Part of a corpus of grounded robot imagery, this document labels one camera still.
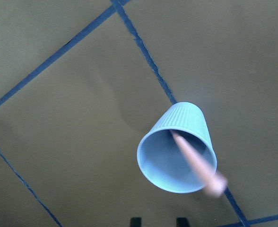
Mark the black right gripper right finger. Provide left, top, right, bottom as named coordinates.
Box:
left=176, top=217, right=189, bottom=227

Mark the blue ribbed plastic cup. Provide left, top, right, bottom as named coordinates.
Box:
left=137, top=102, right=217, bottom=193

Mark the pink chopstick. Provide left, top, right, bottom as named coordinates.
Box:
left=170, top=130, right=228, bottom=198

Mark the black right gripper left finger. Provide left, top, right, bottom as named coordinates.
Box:
left=130, top=217, right=141, bottom=227

